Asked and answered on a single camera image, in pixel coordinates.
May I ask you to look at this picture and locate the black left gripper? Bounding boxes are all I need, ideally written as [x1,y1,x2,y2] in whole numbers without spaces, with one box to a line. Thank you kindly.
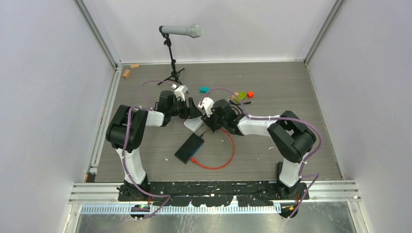
[169,98,203,120]

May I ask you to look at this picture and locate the white router box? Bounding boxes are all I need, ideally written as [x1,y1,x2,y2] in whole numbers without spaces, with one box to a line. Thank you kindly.
[184,117,204,133]

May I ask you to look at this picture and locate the black ethernet cable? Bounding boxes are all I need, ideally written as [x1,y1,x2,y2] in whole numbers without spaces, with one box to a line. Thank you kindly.
[226,100,252,117]

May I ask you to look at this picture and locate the black network switch blue ports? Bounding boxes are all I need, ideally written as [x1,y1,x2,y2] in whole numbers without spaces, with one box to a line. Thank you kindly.
[174,133,204,164]

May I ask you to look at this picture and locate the red ethernet cable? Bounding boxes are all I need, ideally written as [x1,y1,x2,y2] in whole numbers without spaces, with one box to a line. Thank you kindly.
[189,128,236,170]

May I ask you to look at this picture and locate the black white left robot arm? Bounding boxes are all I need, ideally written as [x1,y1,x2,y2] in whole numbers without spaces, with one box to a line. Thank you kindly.
[106,90,202,201]

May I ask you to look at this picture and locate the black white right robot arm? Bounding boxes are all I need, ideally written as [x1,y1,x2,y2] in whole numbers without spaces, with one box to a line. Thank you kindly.
[198,98,318,199]

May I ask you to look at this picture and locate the teal toy block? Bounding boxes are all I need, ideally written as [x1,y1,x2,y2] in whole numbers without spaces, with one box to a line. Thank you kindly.
[199,86,210,94]

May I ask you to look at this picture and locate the green lego brick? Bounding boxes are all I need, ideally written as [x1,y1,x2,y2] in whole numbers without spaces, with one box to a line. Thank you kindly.
[234,91,247,103]

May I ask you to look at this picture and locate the orange toy block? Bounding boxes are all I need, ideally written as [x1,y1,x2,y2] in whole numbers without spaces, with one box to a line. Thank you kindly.
[247,91,255,99]

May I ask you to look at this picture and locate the black microphone tripod stand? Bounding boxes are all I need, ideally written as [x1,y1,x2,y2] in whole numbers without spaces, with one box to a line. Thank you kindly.
[161,33,185,85]

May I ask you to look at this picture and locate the grey microphone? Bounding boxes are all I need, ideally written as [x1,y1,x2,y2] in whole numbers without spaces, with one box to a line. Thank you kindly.
[159,24,203,38]

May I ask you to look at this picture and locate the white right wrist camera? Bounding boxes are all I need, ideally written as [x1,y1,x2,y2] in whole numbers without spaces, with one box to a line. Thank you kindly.
[197,97,214,117]

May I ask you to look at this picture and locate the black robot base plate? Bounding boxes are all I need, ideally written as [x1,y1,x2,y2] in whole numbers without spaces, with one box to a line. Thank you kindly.
[117,181,309,207]

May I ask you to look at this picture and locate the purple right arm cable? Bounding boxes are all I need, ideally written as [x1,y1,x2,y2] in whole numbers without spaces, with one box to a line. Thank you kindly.
[201,87,324,221]

